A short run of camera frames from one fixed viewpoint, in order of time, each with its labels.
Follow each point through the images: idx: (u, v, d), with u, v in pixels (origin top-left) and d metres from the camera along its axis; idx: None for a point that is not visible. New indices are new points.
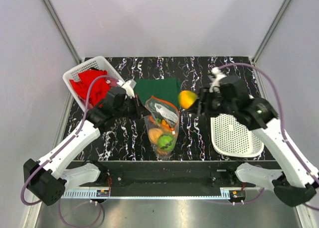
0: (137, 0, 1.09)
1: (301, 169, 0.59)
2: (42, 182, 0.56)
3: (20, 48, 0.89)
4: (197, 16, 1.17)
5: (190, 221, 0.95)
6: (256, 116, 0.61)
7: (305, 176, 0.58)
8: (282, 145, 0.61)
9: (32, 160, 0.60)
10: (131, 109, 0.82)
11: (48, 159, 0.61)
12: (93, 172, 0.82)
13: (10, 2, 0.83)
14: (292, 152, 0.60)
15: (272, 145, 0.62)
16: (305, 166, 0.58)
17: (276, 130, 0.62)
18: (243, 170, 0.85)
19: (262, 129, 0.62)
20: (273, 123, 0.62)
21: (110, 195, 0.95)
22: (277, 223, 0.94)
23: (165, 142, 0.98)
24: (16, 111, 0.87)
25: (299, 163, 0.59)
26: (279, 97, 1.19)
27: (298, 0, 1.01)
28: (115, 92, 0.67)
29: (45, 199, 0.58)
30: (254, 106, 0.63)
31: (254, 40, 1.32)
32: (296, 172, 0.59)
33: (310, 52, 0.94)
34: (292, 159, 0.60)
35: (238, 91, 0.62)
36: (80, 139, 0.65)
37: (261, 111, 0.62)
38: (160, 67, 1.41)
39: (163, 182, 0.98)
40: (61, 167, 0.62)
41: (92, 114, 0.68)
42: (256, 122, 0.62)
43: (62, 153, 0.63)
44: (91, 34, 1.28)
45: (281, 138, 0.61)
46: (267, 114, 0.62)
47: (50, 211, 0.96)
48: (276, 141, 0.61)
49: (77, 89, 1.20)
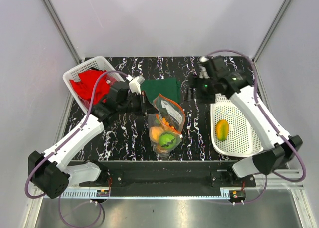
0: (137, 0, 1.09)
1: (270, 131, 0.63)
2: (47, 174, 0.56)
3: (20, 48, 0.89)
4: (198, 16, 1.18)
5: (191, 221, 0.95)
6: (229, 80, 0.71)
7: (275, 138, 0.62)
8: (254, 108, 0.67)
9: (37, 152, 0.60)
10: (134, 105, 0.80)
11: (53, 151, 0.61)
12: (94, 171, 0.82)
13: (10, 2, 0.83)
14: (262, 114, 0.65)
15: (245, 108, 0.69)
16: (273, 126, 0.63)
17: (249, 95, 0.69)
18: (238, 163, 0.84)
19: (235, 93, 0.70)
20: (246, 89, 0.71)
21: (110, 195, 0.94)
22: (277, 223, 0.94)
23: (167, 140, 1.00)
24: (17, 111, 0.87)
25: (269, 125, 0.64)
26: (280, 97, 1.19)
27: (297, 0, 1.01)
28: (118, 87, 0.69)
29: (49, 192, 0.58)
30: (231, 75, 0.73)
31: (254, 40, 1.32)
32: (266, 133, 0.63)
33: (310, 52, 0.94)
34: (263, 122, 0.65)
35: (217, 66, 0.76)
36: (84, 132, 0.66)
37: (236, 79, 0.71)
38: (160, 67, 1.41)
39: (163, 182, 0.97)
40: (66, 160, 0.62)
41: (96, 109, 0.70)
42: (231, 87, 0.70)
43: (67, 146, 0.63)
44: (91, 34, 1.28)
45: (253, 102, 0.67)
46: (242, 81, 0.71)
47: (50, 212, 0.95)
48: (248, 105, 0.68)
49: (77, 89, 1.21)
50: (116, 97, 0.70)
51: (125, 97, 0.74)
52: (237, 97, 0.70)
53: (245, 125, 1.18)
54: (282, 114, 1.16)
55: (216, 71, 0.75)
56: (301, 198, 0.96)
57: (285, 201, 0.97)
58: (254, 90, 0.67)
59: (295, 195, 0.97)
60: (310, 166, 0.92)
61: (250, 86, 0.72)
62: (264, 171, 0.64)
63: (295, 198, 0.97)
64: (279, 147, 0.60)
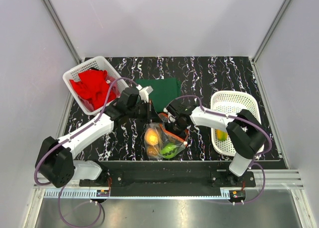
0: (137, 0, 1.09)
1: (222, 118, 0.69)
2: (59, 159, 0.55)
3: (20, 48, 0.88)
4: (198, 16, 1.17)
5: (190, 221, 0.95)
6: (183, 112, 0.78)
7: (227, 120, 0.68)
8: (205, 114, 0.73)
9: (52, 137, 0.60)
10: (142, 112, 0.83)
11: (68, 138, 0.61)
12: (96, 170, 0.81)
13: (10, 2, 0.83)
14: (212, 112, 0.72)
15: (201, 120, 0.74)
16: (221, 113, 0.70)
17: (198, 110, 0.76)
18: (233, 165, 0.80)
19: (191, 116, 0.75)
20: (196, 109, 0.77)
21: (110, 195, 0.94)
22: (277, 222, 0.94)
23: (166, 149, 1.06)
24: (17, 111, 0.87)
25: (219, 115, 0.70)
26: (279, 97, 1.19)
27: (297, 0, 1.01)
28: (130, 92, 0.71)
29: (54, 179, 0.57)
30: (184, 106, 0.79)
31: (254, 39, 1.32)
32: (222, 122, 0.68)
33: (310, 52, 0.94)
34: (215, 117, 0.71)
35: (174, 106, 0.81)
36: (97, 127, 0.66)
37: (187, 108, 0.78)
38: (160, 67, 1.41)
39: (163, 182, 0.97)
40: (77, 150, 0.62)
41: (107, 111, 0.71)
42: (188, 117, 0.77)
43: (80, 136, 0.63)
44: (91, 34, 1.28)
45: (202, 112, 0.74)
46: (193, 107, 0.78)
47: (49, 212, 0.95)
48: (201, 115, 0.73)
49: (77, 89, 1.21)
50: (127, 101, 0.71)
51: (134, 101, 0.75)
52: (192, 118, 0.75)
53: None
54: (281, 114, 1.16)
55: (175, 110, 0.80)
56: (301, 198, 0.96)
57: (285, 201, 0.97)
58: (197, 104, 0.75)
59: (295, 195, 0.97)
60: (310, 166, 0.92)
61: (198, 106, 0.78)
62: (250, 154, 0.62)
63: (295, 198, 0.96)
64: (231, 122, 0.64)
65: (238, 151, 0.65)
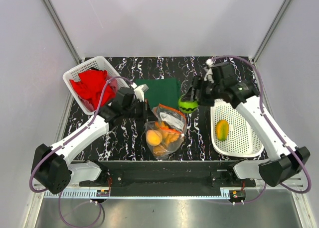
0: (137, 0, 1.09)
1: (276, 141, 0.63)
2: (53, 166, 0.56)
3: (20, 48, 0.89)
4: (198, 16, 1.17)
5: (190, 221, 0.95)
6: (235, 90, 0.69)
7: (281, 148, 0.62)
8: (260, 118, 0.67)
9: (45, 144, 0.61)
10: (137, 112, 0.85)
11: (61, 145, 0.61)
12: (95, 171, 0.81)
13: (10, 2, 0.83)
14: (268, 123, 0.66)
15: (251, 119, 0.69)
16: (280, 137, 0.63)
17: (255, 105, 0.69)
18: (242, 167, 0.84)
19: (241, 103, 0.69)
20: (253, 100, 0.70)
21: (110, 195, 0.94)
22: (277, 222, 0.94)
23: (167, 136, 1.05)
24: (17, 111, 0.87)
25: (276, 135, 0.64)
26: (279, 97, 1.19)
27: (297, 0, 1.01)
28: (125, 91, 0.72)
29: (50, 187, 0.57)
30: (237, 84, 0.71)
31: (254, 40, 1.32)
32: (272, 143, 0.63)
33: (310, 52, 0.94)
34: (269, 132, 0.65)
35: (225, 73, 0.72)
36: (91, 130, 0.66)
37: (241, 88, 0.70)
38: (160, 67, 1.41)
39: (163, 182, 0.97)
40: (72, 155, 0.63)
41: (102, 111, 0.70)
42: (237, 98, 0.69)
43: (75, 141, 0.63)
44: (91, 34, 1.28)
45: (259, 112, 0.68)
46: (248, 93, 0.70)
47: (49, 212, 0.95)
48: (254, 115, 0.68)
49: (77, 89, 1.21)
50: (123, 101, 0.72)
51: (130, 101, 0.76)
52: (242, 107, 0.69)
53: (245, 125, 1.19)
54: (281, 114, 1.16)
55: (222, 77, 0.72)
56: (301, 198, 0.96)
57: (285, 200, 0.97)
58: (260, 100, 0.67)
59: (295, 195, 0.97)
60: (310, 166, 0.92)
61: (256, 96, 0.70)
62: (270, 183, 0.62)
63: (295, 198, 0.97)
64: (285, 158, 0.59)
65: (261, 171, 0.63)
